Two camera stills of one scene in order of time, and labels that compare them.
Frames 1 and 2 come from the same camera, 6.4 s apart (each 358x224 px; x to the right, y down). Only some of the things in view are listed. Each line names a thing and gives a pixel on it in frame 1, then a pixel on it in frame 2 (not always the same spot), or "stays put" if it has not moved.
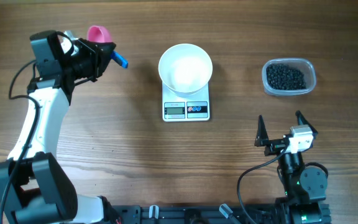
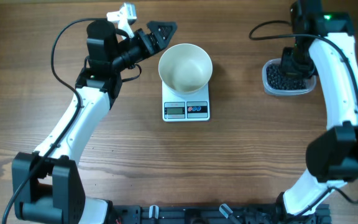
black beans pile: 281,76 stays put
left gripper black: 99,59 -> 147,48
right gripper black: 273,145 -> 286,68
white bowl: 185,68 stays put
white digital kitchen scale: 192,109 stays put
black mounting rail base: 191,214 stays put
